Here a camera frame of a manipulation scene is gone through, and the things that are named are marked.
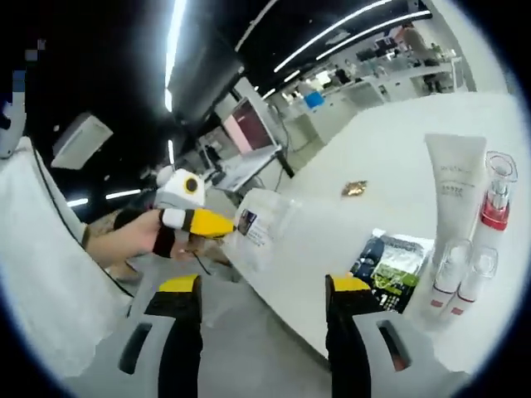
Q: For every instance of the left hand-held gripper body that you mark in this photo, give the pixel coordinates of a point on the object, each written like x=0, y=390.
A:
x=178, y=190

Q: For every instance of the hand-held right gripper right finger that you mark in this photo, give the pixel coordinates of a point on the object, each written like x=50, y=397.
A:
x=348, y=344

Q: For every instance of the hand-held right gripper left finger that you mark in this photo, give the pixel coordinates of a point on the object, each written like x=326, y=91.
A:
x=182, y=344

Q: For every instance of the small clear skincare sachet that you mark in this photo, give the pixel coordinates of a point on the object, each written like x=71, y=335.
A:
x=269, y=232

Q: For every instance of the green black skincare packet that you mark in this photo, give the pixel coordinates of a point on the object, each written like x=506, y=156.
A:
x=394, y=269

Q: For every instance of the small white skincare bottle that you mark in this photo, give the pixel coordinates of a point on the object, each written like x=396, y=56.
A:
x=469, y=298
x=446, y=296

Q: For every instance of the gold foil skincare sachet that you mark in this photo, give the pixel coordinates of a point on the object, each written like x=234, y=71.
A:
x=354, y=188

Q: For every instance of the white skincare tube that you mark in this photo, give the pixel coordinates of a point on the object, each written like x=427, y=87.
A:
x=454, y=186

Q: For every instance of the red collar skincare bottle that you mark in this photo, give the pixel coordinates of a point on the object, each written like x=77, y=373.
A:
x=493, y=217

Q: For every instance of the person's right hand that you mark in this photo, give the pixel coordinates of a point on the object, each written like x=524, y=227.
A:
x=394, y=348

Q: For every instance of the person's left hand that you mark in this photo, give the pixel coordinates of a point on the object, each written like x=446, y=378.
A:
x=141, y=236

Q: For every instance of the white standing desk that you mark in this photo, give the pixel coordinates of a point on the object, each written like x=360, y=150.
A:
x=249, y=166

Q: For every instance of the computer monitor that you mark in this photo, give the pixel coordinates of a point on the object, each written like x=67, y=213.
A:
x=249, y=128

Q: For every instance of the white ceiling unit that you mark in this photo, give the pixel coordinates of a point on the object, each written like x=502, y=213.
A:
x=83, y=139

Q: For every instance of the blue box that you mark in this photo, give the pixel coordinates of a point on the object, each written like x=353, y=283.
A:
x=314, y=99

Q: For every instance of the white chest device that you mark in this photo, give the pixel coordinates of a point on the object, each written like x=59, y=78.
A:
x=10, y=132

